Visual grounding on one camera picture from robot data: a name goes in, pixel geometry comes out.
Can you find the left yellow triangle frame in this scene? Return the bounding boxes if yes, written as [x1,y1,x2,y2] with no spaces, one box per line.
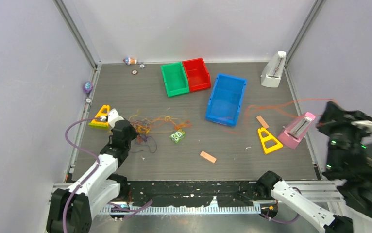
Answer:
[88,105,111,130]

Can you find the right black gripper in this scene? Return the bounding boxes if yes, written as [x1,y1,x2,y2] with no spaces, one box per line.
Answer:
[313,100,372,172]

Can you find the yellow triangle frame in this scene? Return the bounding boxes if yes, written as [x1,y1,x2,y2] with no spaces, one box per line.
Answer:
[257,127,283,154]
[88,105,111,130]

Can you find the pink metronome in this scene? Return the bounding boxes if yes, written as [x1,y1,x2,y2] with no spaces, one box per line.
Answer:
[277,112,316,149]

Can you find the green plastic bin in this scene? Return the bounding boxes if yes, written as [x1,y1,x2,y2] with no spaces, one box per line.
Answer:
[161,62,190,98]

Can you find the green frog toy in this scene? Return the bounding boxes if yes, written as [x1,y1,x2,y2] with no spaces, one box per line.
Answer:
[169,129,186,144]

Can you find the small orange block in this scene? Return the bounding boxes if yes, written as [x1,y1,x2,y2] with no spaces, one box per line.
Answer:
[256,116,269,129]

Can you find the white metronome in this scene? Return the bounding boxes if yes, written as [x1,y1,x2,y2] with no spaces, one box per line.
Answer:
[261,51,287,88]

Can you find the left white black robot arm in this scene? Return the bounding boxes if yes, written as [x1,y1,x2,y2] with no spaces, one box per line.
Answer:
[46,116,138,233]

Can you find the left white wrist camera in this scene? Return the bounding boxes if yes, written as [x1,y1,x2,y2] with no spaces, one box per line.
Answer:
[100,108,124,127]

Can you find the right yellow triangle frame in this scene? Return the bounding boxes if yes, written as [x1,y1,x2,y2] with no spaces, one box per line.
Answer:
[257,127,283,154]

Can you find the orange wooden block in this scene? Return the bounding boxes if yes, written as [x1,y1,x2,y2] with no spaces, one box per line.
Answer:
[200,151,217,164]

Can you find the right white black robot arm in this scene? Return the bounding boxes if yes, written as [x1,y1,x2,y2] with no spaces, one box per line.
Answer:
[255,101,372,233]

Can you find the red plastic bin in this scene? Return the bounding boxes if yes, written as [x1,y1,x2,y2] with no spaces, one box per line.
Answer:
[182,58,211,92]

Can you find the small figurine toy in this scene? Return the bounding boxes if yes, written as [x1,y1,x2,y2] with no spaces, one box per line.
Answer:
[122,57,138,65]

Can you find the blue plastic bin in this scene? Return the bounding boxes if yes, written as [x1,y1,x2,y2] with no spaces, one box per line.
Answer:
[205,73,247,127]

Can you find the red orange cable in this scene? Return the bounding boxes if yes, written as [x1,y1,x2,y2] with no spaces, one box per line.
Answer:
[229,98,338,136]

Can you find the purple round toy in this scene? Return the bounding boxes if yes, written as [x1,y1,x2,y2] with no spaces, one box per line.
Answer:
[83,81,93,94]

